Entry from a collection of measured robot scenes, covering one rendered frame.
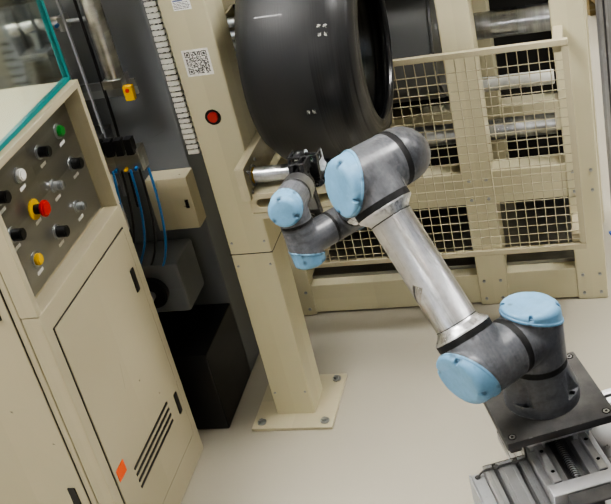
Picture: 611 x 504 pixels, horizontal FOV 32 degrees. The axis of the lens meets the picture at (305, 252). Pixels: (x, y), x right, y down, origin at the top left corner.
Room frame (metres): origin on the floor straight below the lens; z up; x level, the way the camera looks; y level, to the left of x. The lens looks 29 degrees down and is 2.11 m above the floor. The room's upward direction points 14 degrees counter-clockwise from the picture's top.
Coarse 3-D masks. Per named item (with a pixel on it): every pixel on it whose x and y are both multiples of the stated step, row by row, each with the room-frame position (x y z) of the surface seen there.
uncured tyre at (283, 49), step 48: (240, 0) 2.58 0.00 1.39; (288, 0) 2.50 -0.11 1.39; (336, 0) 2.47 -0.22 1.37; (384, 0) 2.88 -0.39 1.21; (240, 48) 2.51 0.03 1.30; (288, 48) 2.44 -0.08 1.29; (336, 48) 2.41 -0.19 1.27; (384, 48) 2.82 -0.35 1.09; (288, 96) 2.43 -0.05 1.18; (336, 96) 2.39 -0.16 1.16; (384, 96) 2.72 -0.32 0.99; (288, 144) 2.48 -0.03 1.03; (336, 144) 2.45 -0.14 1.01
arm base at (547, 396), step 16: (560, 368) 1.62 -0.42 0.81; (512, 384) 1.65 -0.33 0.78; (528, 384) 1.62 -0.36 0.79; (544, 384) 1.61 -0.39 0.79; (560, 384) 1.61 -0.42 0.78; (576, 384) 1.63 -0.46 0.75; (512, 400) 1.64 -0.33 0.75; (528, 400) 1.62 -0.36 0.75; (544, 400) 1.60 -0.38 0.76; (560, 400) 1.60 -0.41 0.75; (576, 400) 1.61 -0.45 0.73; (528, 416) 1.60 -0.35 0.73; (544, 416) 1.59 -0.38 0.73
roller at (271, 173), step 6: (252, 168) 2.63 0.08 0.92; (258, 168) 2.62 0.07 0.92; (264, 168) 2.61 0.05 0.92; (270, 168) 2.60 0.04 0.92; (276, 168) 2.60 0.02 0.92; (282, 168) 2.59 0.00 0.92; (252, 174) 2.62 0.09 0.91; (258, 174) 2.61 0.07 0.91; (264, 174) 2.60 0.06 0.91; (270, 174) 2.59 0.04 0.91; (276, 174) 2.59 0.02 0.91; (282, 174) 2.58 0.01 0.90; (288, 174) 2.58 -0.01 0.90; (258, 180) 2.61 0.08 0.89; (264, 180) 2.60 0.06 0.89; (270, 180) 2.60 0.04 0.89; (276, 180) 2.59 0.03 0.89; (282, 180) 2.59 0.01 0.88
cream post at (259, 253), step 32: (160, 0) 2.73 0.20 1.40; (192, 0) 2.70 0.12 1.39; (192, 32) 2.71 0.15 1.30; (224, 32) 2.77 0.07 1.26; (224, 64) 2.71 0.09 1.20; (192, 96) 2.73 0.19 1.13; (224, 96) 2.70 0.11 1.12; (224, 128) 2.71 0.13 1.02; (224, 160) 2.71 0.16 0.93; (224, 192) 2.72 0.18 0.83; (224, 224) 2.73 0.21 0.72; (256, 224) 2.70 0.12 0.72; (256, 256) 2.71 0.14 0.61; (256, 288) 2.72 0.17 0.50; (288, 288) 2.74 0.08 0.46; (256, 320) 2.73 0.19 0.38; (288, 320) 2.70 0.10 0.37; (288, 352) 2.70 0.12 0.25; (288, 384) 2.71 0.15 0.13; (320, 384) 2.80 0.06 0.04
